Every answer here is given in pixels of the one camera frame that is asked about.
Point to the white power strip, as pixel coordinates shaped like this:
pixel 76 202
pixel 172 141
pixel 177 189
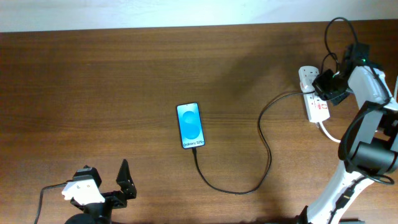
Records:
pixel 317 109

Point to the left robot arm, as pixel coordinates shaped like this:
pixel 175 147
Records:
pixel 93 213

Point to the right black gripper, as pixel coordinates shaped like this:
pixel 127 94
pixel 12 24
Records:
pixel 325 88

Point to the blue Samsung Galaxy smartphone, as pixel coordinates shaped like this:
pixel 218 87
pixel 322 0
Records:
pixel 190 126

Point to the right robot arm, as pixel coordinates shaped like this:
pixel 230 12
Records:
pixel 367 150

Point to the white charger adapter plug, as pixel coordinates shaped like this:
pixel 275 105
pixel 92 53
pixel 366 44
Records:
pixel 306 84

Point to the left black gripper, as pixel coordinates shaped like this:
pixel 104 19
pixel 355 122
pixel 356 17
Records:
pixel 114 197

